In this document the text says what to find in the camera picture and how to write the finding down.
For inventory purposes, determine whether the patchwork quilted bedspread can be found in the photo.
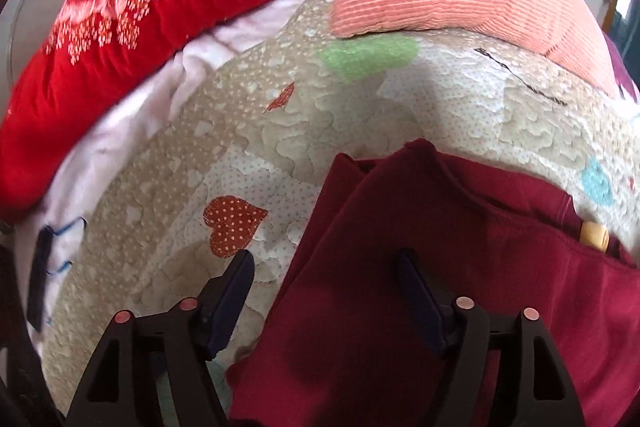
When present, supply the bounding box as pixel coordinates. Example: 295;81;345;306
42;0;640;418

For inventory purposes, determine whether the purple cloth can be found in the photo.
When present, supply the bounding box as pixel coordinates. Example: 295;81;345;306
602;32;640;104

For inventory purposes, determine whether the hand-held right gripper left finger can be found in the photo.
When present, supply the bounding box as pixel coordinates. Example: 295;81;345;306
65;249;256;427

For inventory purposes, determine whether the dark red sweater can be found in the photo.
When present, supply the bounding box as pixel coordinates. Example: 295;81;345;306
225;138;640;427

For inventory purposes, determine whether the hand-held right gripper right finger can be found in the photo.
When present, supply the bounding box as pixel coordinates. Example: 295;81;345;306
396;248;586;427

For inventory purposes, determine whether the white bed sheet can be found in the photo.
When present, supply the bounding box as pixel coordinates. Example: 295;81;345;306
12;0;341;348

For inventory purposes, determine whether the red floral quilt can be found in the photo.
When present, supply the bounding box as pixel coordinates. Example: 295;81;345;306
0;0;348;215

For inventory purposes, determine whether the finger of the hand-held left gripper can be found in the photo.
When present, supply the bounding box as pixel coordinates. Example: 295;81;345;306
26;226;54;334

